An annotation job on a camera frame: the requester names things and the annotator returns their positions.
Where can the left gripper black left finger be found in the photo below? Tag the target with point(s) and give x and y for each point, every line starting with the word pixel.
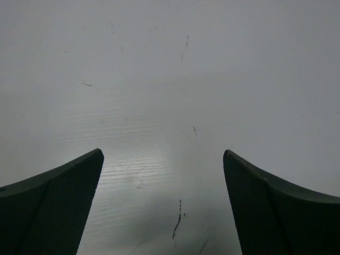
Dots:
pixel 47 213

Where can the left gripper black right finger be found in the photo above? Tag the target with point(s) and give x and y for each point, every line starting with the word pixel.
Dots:
pixel 275 216

